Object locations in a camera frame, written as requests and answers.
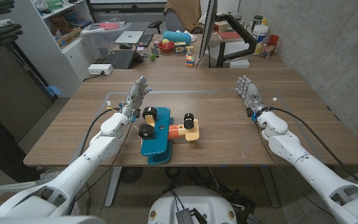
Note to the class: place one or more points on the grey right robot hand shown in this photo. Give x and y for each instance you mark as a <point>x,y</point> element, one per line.
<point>252,93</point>

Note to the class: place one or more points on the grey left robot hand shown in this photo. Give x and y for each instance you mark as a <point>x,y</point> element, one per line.
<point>135,96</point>

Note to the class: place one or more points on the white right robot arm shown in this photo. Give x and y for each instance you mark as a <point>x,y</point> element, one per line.
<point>306,168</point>

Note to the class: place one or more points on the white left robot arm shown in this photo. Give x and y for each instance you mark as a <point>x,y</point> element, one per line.
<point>82,161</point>

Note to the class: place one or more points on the small green toy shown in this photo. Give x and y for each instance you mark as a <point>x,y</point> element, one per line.
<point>153,56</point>

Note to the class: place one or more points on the teal and orange toy airplane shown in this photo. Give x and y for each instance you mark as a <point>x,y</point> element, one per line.
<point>158,137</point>

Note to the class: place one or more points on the colourful cube toy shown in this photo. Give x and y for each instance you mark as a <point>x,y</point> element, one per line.
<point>190,61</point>

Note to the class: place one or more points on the flat white box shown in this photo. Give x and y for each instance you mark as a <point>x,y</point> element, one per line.
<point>239,63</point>

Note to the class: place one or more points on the large black keyboard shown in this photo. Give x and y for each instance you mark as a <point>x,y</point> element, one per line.
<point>120,59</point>

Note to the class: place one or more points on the white power strip box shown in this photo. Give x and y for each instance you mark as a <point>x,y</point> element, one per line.
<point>99,69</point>

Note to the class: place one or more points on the white shelf cabinet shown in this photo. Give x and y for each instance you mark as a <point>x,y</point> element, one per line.
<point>42,46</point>

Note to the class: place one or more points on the black remote control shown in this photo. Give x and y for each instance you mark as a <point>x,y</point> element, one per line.
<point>154,51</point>

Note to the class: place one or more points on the black computer mouse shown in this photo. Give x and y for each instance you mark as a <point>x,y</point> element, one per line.
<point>125,46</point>

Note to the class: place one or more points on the red bowl with fruit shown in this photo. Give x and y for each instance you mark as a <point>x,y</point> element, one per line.
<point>166,48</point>

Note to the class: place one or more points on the small black keyboard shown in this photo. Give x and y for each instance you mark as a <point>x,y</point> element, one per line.
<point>145,40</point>

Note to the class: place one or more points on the red cup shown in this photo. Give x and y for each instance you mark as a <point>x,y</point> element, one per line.
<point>273,40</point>

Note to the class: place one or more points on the silver laptop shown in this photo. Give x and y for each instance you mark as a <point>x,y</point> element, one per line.
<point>129,37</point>

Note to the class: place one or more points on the white plastic tub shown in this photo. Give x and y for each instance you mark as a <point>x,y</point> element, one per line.
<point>260,34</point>

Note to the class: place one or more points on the red book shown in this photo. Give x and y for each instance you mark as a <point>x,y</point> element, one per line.
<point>230,35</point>

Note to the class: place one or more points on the clear plastic storage bin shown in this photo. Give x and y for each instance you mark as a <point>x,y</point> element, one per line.
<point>101,42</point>

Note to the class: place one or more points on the cardboard box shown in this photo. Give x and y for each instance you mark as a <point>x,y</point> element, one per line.
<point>68,36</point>

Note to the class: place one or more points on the black-lidded jar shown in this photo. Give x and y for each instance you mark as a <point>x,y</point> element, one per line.
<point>256,21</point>

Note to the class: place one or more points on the yellow bottle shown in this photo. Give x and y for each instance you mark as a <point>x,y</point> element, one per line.
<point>264,21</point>

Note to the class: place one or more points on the teal yarn roll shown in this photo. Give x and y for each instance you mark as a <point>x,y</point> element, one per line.
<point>177,36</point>

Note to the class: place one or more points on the black office chair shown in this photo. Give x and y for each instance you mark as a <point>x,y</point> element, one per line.
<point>155,24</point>

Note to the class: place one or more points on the black computer monitor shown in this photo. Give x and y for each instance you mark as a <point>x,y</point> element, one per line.
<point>208,28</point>

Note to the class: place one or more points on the black round fan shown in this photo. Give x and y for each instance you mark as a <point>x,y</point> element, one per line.
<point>130,175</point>

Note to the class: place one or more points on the grey table leg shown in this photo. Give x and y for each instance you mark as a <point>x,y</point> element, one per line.
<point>113,186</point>
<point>269,186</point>

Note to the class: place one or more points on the tan jacket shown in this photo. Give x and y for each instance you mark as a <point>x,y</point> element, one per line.
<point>183,12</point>

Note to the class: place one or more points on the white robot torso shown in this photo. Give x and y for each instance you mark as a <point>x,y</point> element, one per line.
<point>194,202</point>

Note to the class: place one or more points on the grey mesh module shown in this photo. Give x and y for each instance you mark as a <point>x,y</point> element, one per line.
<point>184,216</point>

